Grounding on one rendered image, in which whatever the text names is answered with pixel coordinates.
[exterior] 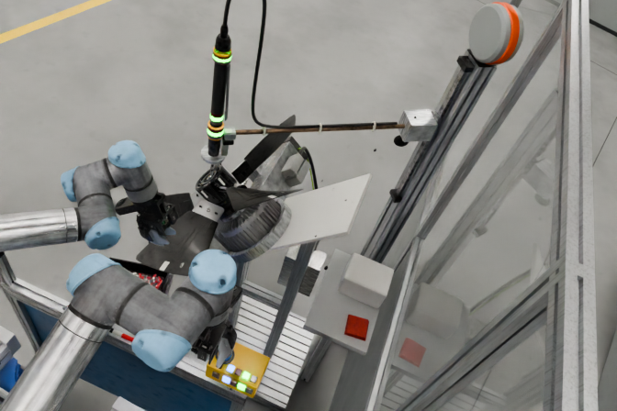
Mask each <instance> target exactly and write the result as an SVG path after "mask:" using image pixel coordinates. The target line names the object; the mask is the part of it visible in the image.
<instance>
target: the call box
mask: <svg viewBox="0 0 617 411"><path fill-rule="evenodd" d="M218 356H219V351H218V350H217V351H216V355H215V356H214V358H213V360H212V362H211V363H210V365H209V364H208V363H207V368H206V376H207V377H208V378H210V379H212V380H214V381H217V382H219V383H222V384H224V385H226V386H228V387H229V388H231V389H234V390H236V391H238V392H240V393H242V394H245V395H248V396H250V397H251V398H254V396H255V394H256V392H257V390H258V387H259V385H260V383H261V381H262V379H263V377H264V373H265V371H266V369H267V366H268V364H269V361H270V358H269V357H267V356H265V355H263V354H262V353H260V352H257V351H255V350H252V349H250V348H248V347H245V346H243V345H241V344H240V343H238V342H236V343H235V346H234V349H233V351H232V356H231V358H230V360H229V361H224V362H223V363H224V364H223V366H222V368H221V369H220V368H217V367H216V364H217V360H218ZM229 365H232V366H234V367H235V368H234V370H233V372H229V371H227V369H228V367H229ZM237 368H239V369H241V370H242V373H241V376H238V375H236V374H234V373H235V371H236V369H237ZM213 371H214V372H217V373H219V379H217V378H215V377H213V376H212V373H213ZM244 372H247V373H249V374H250V376H249V378H248V380H246V379H244V378H242V376H243V374H244ZM252 375H254V376H256V377H258V379H257V381H256V383H252V382H250V379H251V377H252ZM223 376H226V377H228V378H230V379H231V380H233V381H235V382H237V383H238V384H239V383H241V384H243V385H245V388H246V386H247V387H249V388H251V389H253V391H252V394H248V393H246V392H245V390H244V391H243V390H241V389H238V388H237V387H238V385H237V387H234V386H232V385H230V384H229V383H225V382H222V378H223Z"/></svg>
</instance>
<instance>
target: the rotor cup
mask: <svg viewBox="0 0 617 411"><path fill-rule="evenodd" d="M210 172H211V169H209V170H208V171H207V172H205V173H204V174H203V175H202V176H201V177H200V178H199V180H198V181H197V183H196V187H195V188H196V191H197V192H198V193H199V194H200V195H201V196H202V197H203V198H204V199H205V200H207V201H209V202H210V203H212V204H215V205H217V206H220V207H223V208H224V209H225V211H224V213H223V214H222V216H221V218H225V217H228V216H230V215H231V214H233V213H234V212H235V211H234V209H233V207H232V204H231V201H230V198H229V196H228V194H227V192H219V190H225V189H221V188H220V187H232V186H234V184H235V183H237V181H236V180H235V179H234V178H233V177H232V175H231V174H230V173H229V172H228V171H227V170H226V169H225V167H224V166H222V165H217V166H214V169H213V175H212V176H211V178H210V179H208V180H207V178H208V177H209V175H210ZM218 178H220V179H221V180H222V182H223V183H225V185H223V184H222V183H221V182H220V181H219V180H218ZM201 191H203V192H204V193H205V194H206V195H207V197H208V198H206V197H205V196H204V195H203V194H202V193H201Z"/></svg>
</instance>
